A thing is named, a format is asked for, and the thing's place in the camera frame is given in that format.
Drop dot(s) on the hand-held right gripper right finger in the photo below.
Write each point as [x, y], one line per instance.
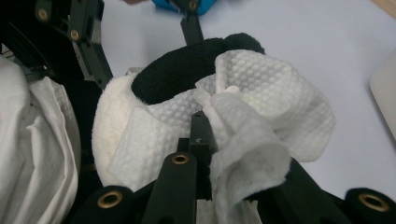
[289, 183]

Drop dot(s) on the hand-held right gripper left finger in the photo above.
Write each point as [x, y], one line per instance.
[202, 140]

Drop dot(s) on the blue wet wipe pack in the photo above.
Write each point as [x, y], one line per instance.
[205, 7]

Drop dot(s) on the panda plush toy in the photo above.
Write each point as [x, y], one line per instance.
[174, 74]

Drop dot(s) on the white wet wipe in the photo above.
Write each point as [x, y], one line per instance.
[274, 102]

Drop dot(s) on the white storage bin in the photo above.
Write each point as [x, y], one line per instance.
[386, 93]

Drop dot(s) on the white shirt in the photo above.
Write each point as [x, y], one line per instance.
[37, 155]

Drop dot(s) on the white table cover sheet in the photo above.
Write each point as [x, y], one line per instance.
[311, 37]

